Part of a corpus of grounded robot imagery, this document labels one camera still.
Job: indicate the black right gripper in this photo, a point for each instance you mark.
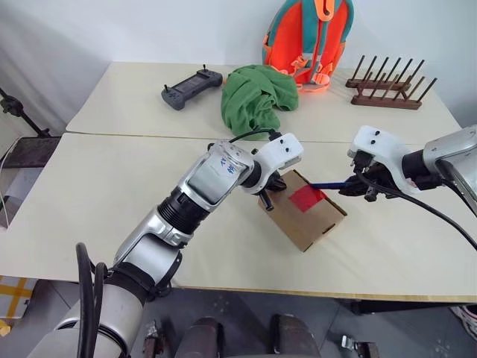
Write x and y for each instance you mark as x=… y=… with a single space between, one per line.
x=376 y=184

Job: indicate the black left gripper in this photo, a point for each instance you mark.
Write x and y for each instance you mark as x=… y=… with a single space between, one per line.
x=274 y=182

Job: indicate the blue pen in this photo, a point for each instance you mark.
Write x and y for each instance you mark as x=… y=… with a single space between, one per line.
x=328 y=184

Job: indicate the brown cardboard box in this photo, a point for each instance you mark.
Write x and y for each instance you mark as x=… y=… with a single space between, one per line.
x=305 y=225

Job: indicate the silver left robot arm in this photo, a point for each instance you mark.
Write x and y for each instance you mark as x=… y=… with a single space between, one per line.
x=208 y=179

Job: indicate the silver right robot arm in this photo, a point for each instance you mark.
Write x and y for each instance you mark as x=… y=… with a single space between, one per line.
x=447 y=149

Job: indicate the red tape patch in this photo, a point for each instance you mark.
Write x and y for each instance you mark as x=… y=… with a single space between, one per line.
x=307 y=199

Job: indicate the brown wooden peg rack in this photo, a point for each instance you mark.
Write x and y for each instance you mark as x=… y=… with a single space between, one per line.
x=387 y=101

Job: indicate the green cloth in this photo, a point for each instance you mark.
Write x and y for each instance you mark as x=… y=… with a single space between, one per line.
x=246 y=104

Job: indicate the grey handheld controller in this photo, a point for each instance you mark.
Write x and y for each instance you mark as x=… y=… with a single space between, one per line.
x=186 y=89

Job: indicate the dark rounded shape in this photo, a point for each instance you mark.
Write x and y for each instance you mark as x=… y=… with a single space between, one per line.
x=203 y=337
x=294 y=337

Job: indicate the orange teal backpack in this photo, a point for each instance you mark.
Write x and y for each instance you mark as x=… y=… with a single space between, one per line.
x=287 y=41

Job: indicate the white pink shoe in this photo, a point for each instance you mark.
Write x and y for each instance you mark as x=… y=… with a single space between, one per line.
x=466 y=318

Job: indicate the dark flat platform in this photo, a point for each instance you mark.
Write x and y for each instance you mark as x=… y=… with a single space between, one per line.
x=33 y=153

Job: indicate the black tripod stand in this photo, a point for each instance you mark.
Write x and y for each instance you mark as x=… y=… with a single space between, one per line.
x=22 y=115

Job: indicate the yellow checked cloth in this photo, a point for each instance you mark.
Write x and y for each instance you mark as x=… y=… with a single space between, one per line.
x=15 y=298

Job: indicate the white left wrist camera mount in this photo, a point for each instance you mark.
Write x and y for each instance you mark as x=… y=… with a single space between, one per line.
x=283 y=149

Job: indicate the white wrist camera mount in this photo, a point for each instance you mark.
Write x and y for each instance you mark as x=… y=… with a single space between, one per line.
x=380 y=143
x=283 y=149

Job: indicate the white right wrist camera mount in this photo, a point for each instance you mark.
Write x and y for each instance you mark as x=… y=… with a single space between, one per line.
x=380 y=143

